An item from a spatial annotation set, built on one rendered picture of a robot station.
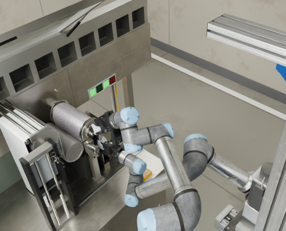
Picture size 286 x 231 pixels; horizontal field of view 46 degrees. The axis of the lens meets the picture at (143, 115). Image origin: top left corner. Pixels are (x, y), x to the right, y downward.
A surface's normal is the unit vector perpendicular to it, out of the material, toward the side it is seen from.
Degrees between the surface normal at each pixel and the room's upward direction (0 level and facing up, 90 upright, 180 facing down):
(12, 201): 0
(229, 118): 0
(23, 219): 0
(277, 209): 90
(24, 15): 90
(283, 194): 90
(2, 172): 90
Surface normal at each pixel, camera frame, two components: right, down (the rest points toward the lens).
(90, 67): 0.75, 0.39
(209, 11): -0.72, 0.48
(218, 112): -0.06, -0.77
